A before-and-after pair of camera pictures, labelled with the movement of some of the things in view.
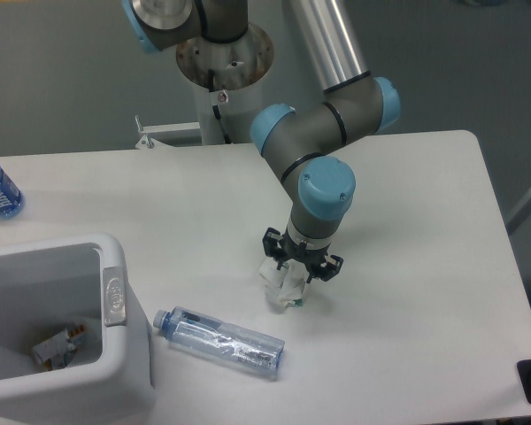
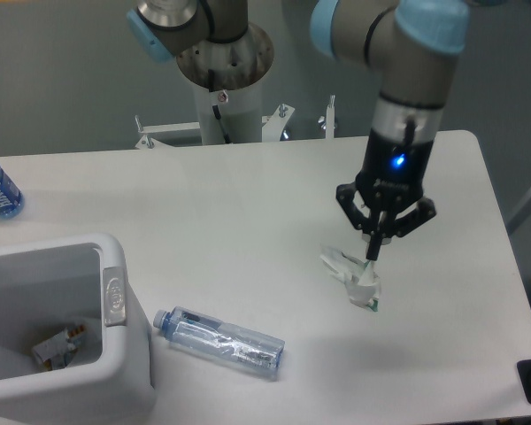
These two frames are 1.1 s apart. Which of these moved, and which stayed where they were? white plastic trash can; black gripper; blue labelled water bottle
Moved: black gripper
Stayed: white plastic trash can; blue labelled water bottle
